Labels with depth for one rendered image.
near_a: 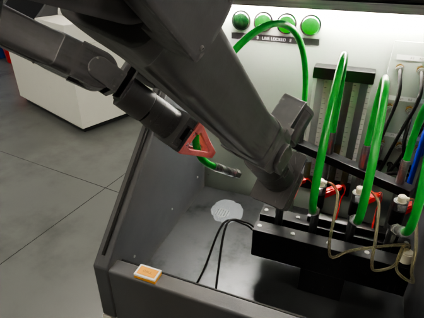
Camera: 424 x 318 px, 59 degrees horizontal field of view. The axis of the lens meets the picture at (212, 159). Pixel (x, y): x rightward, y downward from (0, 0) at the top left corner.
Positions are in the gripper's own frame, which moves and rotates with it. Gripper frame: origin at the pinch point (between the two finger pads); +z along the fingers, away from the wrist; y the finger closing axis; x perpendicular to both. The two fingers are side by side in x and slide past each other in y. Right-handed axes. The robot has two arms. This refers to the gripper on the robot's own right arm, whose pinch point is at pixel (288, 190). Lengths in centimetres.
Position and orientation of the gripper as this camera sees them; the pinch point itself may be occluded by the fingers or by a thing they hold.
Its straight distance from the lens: 73.9
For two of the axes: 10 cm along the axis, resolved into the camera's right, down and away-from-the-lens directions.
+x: -8.1, -3.2, 4.9
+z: 3.8, 3.5, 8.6
